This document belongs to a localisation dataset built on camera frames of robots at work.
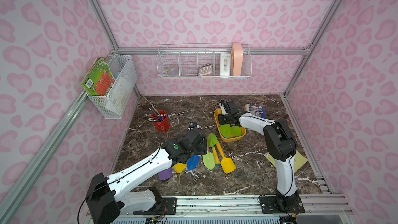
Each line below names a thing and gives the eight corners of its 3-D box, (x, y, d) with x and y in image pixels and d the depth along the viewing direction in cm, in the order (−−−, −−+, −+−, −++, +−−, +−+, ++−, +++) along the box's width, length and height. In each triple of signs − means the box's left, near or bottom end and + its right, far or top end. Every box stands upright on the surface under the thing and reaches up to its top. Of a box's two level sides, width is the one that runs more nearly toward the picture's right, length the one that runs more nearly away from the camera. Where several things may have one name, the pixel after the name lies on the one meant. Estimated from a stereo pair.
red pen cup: (155, 132, 102) (150, 122, 93) (157, 121, 108) (153, 110, 98) (169, 132, 102) (165, 122, 93) (170, 121, 107) (167, 110, 98)
